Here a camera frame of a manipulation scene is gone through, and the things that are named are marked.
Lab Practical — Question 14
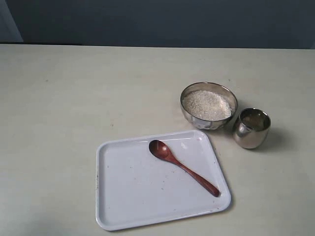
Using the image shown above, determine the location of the small steel cup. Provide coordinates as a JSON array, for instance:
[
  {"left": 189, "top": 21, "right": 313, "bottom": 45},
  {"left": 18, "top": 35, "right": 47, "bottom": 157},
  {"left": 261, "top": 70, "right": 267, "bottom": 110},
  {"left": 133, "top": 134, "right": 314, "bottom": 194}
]
[{"left": 232, "top": 108, "right": 271, "bottom": 149}]

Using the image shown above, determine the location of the white plastic tray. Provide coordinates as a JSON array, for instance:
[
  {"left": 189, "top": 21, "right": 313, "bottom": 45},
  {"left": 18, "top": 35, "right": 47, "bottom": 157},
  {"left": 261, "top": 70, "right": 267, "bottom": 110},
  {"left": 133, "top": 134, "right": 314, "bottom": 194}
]
[{"left": 95, "top": 130, "right": 231, "bottom": 231}]

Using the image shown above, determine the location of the steel bowl of rice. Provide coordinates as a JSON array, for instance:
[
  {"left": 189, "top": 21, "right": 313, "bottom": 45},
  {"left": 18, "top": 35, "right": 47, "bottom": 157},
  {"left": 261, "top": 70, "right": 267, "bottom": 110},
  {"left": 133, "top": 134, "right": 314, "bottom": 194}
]
[{"left": 180, "top": 82, "right": 238, "bottom": 130}]

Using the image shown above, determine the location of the brown wooden spoon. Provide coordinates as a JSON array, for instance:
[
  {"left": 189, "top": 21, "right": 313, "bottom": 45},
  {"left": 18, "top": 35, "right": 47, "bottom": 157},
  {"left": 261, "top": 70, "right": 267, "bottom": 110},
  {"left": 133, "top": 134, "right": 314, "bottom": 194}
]
[{"left": 149, "top": 140, "right": 221, "bottom": 197}]

